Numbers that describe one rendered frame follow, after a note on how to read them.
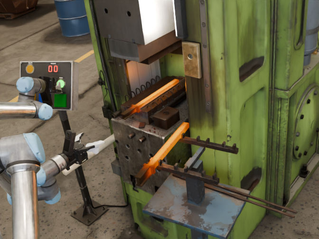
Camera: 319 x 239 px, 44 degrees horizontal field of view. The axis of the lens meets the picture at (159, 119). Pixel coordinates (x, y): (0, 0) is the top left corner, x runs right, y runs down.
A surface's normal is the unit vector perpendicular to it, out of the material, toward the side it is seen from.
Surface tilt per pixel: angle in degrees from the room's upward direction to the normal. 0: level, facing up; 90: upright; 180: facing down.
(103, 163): 0
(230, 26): 89
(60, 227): 0
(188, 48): 90
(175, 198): 0
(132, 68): 90
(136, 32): 90
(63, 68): 60
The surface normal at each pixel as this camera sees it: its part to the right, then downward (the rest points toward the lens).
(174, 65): -0.63, 0.46
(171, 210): -0.11, -0.85
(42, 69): -0.27, 0.03
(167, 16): 0.77, 0.25
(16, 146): -0.01, -0.41
